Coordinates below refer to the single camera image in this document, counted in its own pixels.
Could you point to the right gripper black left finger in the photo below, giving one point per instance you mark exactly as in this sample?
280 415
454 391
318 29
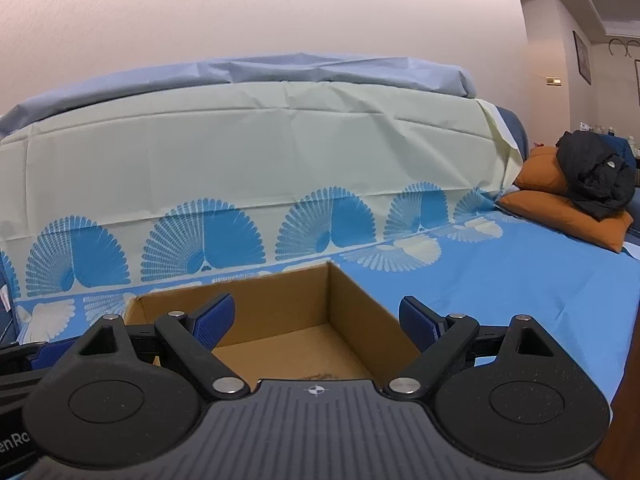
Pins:
122 394

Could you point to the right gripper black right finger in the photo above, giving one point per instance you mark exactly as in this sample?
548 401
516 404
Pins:
510 396

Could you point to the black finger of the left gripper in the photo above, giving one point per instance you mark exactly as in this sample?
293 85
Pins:
24 365

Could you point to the blue fan-pattern sofa cover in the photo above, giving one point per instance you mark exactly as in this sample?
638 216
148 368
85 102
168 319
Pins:
194 186

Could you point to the brown cardboard box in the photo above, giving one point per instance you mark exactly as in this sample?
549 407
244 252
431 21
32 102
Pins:
314 323

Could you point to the orange pillow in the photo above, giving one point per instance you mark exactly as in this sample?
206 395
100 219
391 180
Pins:
542 197

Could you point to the black jacket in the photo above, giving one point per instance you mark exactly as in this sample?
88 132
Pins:
598 172

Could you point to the blue fabric sofa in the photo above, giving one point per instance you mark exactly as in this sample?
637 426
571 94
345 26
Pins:
517 130

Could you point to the grey-blue sheet on backrest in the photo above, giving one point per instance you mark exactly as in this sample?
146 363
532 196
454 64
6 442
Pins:
394 71

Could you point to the framed wall picture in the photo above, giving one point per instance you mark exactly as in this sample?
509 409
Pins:
582 55

